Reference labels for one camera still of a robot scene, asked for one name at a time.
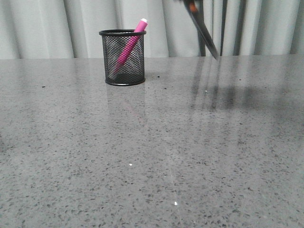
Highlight grey orange scissors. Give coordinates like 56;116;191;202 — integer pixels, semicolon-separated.
179;0;219;60

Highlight black mesh pen holder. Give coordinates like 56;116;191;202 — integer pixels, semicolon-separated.
99;29;146;86

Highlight grey curtain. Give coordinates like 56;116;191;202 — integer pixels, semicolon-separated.
0;0;304;59

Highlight pink marker pen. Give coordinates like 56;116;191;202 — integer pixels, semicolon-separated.
114;18;148;74

